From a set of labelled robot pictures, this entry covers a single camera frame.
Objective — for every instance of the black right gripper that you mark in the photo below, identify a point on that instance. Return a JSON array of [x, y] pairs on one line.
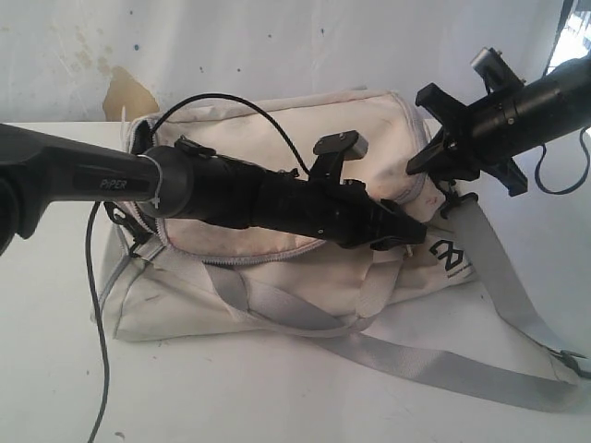
[[472, 139]]

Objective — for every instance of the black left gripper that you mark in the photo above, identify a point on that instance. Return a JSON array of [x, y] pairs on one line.
[[294, 206]]

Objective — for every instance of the white fabric backpack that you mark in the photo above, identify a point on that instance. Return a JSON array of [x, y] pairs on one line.
[[188, 278]]

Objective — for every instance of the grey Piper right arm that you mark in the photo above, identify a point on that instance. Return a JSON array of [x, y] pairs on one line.
[[551, 107]]

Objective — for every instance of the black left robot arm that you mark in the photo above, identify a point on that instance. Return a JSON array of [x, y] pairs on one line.
[[190, 181]]

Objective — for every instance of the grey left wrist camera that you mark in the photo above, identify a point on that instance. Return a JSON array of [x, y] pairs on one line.
[[350, 144]]

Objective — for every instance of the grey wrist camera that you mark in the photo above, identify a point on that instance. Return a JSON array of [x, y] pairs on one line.
[[494, 71], [350, 144]]

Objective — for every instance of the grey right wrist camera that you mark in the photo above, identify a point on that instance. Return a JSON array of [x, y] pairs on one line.
[[494, 71]]

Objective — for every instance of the dark window frame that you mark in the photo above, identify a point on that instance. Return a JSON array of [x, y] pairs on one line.
[[572, 37]]

